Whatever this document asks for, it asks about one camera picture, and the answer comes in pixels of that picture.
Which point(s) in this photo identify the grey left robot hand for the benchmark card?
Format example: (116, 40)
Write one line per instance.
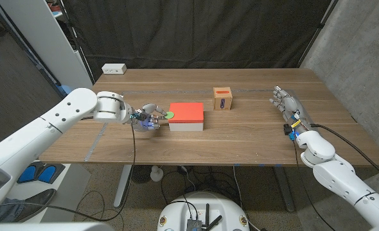
(146, 120)

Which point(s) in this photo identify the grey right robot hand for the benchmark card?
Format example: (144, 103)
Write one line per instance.
(290, 106)

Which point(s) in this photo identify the green round coin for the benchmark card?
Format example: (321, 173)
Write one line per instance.
(169, 115)

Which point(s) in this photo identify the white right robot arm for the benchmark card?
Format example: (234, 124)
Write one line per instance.
(337, 176)

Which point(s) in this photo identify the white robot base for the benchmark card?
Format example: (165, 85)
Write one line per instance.
(176, 215)

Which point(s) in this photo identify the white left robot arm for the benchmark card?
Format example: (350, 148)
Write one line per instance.
(48, 128)

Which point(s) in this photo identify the red lidded white box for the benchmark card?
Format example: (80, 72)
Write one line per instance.
(187, 114)

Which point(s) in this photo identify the white power outlet box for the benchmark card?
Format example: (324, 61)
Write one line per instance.
(114, 68)

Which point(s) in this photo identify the small wooden slot box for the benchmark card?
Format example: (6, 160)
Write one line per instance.
(222, 99)

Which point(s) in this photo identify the black floor fan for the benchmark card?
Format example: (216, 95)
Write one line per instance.
(140, 174)

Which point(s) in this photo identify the small white floor object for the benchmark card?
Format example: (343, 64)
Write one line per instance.
(156, 174)

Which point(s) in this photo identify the white table leg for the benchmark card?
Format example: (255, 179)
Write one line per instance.
(122, 186)

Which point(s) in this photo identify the dark table leg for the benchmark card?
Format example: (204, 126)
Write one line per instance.
(284, 189)

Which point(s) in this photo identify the black backdrop curtain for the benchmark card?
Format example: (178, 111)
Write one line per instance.
(192, 32)

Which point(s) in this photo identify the blue foot pedals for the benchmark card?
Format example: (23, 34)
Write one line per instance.
(45, 173)

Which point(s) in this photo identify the black radio with antennas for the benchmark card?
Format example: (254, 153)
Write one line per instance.
(194, 224)

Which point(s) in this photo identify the white cabinet panel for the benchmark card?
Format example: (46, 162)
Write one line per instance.
(45, 41)

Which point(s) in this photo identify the black leather shoe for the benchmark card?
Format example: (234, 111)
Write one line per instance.
(35, 203)

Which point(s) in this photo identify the white robot torso edge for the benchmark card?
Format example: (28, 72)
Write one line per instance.
(48, 227)

